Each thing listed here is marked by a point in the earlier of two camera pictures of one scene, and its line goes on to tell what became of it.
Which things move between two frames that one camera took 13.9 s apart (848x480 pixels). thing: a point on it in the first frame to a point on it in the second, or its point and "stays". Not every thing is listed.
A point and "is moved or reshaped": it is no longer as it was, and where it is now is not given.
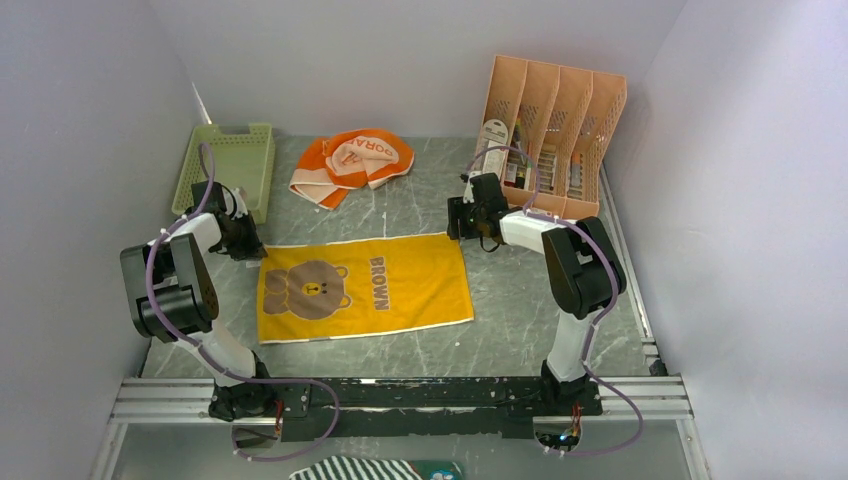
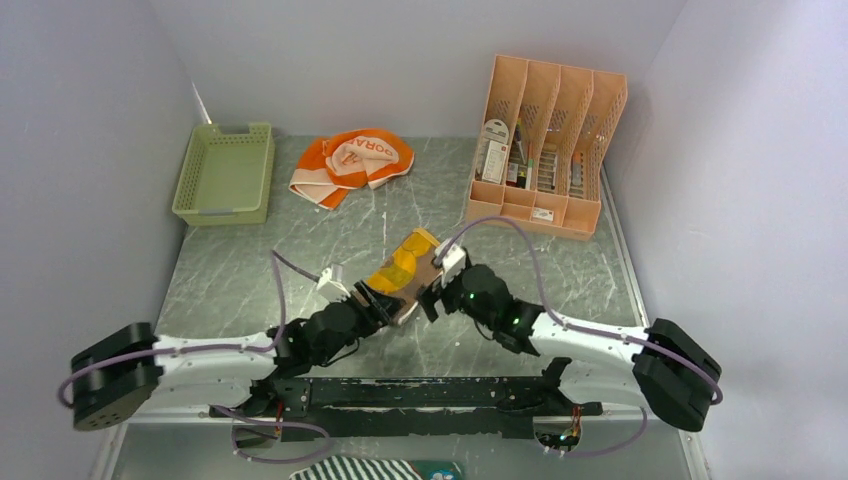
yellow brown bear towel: [363, 286] is moved or reshaped
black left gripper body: [243, 243] to [366, 322]
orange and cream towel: [354, 159] stays
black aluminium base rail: [415, 408] stays
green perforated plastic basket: [239, 159] stays
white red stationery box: [494, 133] stays
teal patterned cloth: [437, 470] stays
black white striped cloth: [357, 468] stays
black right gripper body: [465, 219] to [454, 298]
